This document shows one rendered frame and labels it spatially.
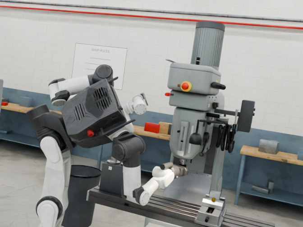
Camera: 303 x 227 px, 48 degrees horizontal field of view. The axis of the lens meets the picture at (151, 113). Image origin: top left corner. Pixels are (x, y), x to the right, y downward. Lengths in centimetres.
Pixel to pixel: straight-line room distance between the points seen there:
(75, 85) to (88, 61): 539
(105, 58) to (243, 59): 274
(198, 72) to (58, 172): 93
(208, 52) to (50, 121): 113
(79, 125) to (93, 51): 560
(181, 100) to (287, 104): 441
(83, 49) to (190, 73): 554
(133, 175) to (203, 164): 95
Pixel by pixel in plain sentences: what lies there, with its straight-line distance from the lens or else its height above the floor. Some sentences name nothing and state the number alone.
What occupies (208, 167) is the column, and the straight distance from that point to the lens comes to 256.
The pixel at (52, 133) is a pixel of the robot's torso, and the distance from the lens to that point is 185.
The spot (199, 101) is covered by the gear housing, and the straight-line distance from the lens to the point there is 202.
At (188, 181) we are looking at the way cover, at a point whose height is 107.
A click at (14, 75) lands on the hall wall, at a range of 831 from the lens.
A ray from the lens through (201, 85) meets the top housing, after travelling 193.
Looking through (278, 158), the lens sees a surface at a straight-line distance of 557.
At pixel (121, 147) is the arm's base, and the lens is 163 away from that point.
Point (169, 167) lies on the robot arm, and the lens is 202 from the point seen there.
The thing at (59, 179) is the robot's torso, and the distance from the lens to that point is 189.
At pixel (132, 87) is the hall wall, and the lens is 680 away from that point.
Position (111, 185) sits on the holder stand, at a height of 103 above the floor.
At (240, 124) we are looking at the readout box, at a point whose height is 156.
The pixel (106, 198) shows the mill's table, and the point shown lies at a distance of 234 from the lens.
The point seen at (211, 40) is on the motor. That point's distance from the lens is 233.
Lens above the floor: 175
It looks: 5 degrees down
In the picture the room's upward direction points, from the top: 8 degrees clockwise
